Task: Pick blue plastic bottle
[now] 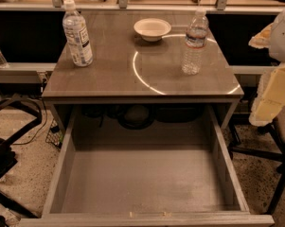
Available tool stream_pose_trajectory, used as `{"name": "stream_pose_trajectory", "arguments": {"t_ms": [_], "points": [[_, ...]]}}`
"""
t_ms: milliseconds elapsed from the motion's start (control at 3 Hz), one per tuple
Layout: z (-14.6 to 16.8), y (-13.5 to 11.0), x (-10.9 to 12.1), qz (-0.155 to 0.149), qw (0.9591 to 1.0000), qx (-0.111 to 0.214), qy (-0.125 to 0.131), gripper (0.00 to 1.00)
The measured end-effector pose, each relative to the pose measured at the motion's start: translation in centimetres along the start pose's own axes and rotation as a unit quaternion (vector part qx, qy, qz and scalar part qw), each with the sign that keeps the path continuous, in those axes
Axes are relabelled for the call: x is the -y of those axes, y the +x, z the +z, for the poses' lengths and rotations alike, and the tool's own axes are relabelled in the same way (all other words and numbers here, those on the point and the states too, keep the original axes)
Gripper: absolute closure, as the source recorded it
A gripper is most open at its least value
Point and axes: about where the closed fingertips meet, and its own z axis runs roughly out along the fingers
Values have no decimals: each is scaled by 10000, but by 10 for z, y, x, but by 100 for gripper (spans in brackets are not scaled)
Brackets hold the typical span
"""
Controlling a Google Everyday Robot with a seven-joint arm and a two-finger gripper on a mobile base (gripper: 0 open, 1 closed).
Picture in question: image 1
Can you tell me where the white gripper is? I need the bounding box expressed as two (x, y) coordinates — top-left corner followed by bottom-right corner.
(248, 8), (285, 126)

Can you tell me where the labelled clear plastic bottle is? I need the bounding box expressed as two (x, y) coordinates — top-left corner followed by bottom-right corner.
(62, 0), (93, 67)

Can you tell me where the clear plastic water bottle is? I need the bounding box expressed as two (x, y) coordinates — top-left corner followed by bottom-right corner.
(182, 7), (209, 75)

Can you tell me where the white paper bowl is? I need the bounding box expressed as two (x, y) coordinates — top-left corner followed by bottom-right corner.
(134, 18), (171, 42)

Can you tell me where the grey wooden cabinet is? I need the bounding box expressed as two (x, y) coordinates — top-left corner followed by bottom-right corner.
(43, 9), (243, 127)

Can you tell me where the open grey drawer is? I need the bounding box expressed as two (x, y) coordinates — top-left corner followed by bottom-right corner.
(20, 107), (274, 227)

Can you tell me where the black chair base left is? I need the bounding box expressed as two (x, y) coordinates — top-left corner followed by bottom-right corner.
(0, 93), (44, 219)

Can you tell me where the black wire basket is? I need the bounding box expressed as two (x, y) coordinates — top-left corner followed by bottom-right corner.
(45, 120), (63, 149)

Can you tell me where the black cable on floor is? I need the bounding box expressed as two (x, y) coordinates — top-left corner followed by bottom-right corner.
(12, 99), (49, 146)

